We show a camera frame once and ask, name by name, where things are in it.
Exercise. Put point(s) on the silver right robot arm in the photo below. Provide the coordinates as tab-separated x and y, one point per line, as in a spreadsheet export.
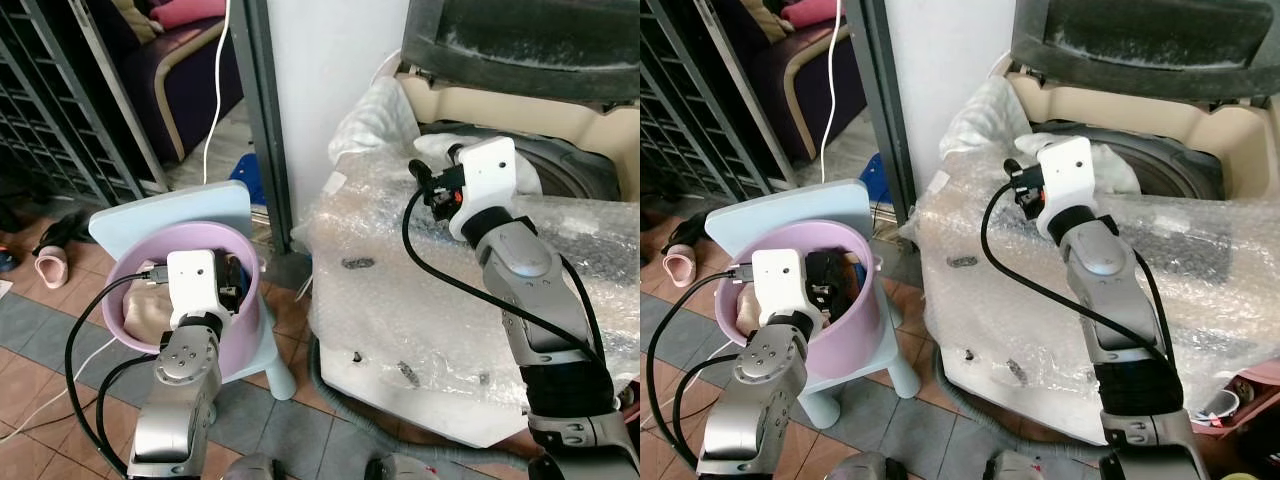
1125	330
545	320

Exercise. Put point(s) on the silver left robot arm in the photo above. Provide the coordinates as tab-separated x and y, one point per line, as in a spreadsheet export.
750	410
178	400

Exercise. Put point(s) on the dark washing machine lid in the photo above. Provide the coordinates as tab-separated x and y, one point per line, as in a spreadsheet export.
520	40
1140	40

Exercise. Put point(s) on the white top-load washing machine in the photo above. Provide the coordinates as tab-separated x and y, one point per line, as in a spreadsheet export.
430	385
1020	370

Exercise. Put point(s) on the pink plastic basin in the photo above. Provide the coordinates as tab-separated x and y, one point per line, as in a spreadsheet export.
245	335
850	345

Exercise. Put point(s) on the crumpled white plastic sheet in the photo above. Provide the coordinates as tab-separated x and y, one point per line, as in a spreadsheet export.
985	125
375	120

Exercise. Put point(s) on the light blue plastic stool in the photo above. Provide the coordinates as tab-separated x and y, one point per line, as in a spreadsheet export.
190	208
810	205

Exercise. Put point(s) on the clear bubble wrap sheet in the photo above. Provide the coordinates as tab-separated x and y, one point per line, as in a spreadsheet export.
400	260
1000	270

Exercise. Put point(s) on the beige cloth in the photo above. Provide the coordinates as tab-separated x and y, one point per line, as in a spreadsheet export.
145	315
745	320

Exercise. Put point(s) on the pink slipper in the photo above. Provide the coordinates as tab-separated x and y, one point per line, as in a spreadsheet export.
50	270
680	265

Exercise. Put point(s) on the black shoe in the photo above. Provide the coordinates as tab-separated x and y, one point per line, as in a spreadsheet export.
62	230
685	232

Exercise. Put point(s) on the purple armchair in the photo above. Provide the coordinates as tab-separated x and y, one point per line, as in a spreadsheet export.
190	80
800	85

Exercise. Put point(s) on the dark metal grille gate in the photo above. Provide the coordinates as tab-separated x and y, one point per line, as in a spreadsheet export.
690	110
50	110

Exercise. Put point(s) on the pink pillow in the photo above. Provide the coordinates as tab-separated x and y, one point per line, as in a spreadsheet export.
188	12
810	10

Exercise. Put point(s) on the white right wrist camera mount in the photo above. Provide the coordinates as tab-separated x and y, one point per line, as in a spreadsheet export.
487	175
1065	180

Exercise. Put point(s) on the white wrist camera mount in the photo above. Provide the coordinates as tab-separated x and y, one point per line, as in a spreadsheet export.
487	175
1065	180
192	280
778	280

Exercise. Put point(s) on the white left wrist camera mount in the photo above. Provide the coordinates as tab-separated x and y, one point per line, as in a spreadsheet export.
192	280
778	280

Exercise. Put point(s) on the dark grey door frame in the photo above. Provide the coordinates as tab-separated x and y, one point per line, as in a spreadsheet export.
262	110
890	100

